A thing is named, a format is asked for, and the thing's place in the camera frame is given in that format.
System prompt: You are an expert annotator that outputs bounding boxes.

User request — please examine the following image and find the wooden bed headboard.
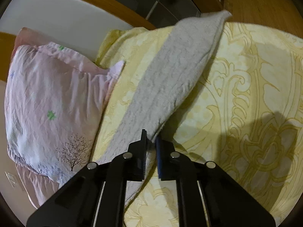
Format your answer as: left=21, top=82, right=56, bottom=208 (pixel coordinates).
left=0, top=0, right=223, bottom=82

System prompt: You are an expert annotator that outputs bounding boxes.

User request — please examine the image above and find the yellow patterned bed sheet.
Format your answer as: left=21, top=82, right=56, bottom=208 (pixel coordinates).
left=92, top=22, right=302, bottom=226

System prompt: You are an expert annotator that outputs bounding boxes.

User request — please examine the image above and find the pink floral pillow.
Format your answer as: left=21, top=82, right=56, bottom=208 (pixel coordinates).
left=5, top=28, right=124, bottom=208

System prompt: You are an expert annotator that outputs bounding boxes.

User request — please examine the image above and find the white wall socket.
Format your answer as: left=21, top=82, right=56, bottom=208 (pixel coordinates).
left=5, top=171, right=23, bottom=191

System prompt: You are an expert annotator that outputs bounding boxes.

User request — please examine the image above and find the grey cable-knit sweater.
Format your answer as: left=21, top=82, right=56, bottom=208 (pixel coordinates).
left=95, top=10, right=233, bottom=210

